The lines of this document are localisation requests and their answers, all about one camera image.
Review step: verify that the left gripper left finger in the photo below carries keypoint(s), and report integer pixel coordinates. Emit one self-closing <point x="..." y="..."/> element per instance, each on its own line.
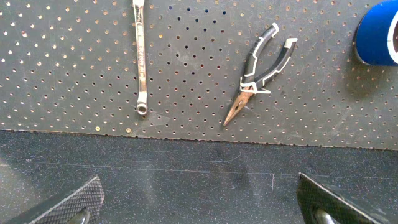
<point x="77" y="202"/>

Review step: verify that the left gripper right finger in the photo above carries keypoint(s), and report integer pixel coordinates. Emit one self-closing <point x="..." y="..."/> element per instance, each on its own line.
<point x="326" y="205"/>

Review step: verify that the steel wrench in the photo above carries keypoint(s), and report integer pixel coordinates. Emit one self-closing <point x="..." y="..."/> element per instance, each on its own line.
<point x="141" y="62"/>

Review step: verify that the black and white pliers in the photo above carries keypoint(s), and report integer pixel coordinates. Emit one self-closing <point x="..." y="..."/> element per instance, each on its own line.
<point x="253" y="62"/>

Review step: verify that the roll of blue tape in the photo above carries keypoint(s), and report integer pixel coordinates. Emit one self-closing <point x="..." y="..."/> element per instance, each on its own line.
<point x="373" y="40"/>

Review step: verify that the black pegboard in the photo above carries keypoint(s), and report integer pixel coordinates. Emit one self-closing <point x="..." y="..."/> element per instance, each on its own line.
<point x="199" y="77"/>

